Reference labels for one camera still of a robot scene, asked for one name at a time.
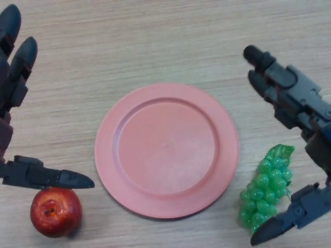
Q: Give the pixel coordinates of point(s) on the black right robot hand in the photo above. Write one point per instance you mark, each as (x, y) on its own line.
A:
(297, 98)

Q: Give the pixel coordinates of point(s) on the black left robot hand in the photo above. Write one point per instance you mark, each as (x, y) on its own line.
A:
(18, 85)

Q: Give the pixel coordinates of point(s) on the green grape bunch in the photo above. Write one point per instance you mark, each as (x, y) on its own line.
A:
(258, 191)

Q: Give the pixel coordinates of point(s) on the pink round plate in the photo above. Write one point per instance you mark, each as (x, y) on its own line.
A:
(165, 152)

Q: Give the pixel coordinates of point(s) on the red apple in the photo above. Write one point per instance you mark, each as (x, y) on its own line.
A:
(55, 214)

